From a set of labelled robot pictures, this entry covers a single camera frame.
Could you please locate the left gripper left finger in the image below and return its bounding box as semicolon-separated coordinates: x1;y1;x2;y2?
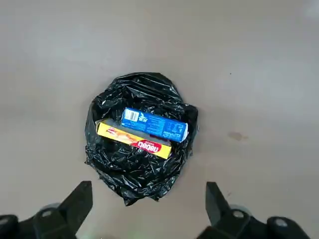
0;181;93;239

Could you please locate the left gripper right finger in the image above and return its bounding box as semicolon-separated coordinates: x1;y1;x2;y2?
196;181;311;239

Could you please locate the blue cookie box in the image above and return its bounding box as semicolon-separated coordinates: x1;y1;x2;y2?
120;107;189;143

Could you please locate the yellow wafer box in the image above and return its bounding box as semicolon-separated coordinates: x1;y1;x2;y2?
96;119;172;159

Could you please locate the black plastic bag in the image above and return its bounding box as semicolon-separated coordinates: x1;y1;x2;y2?
84;72;200;207

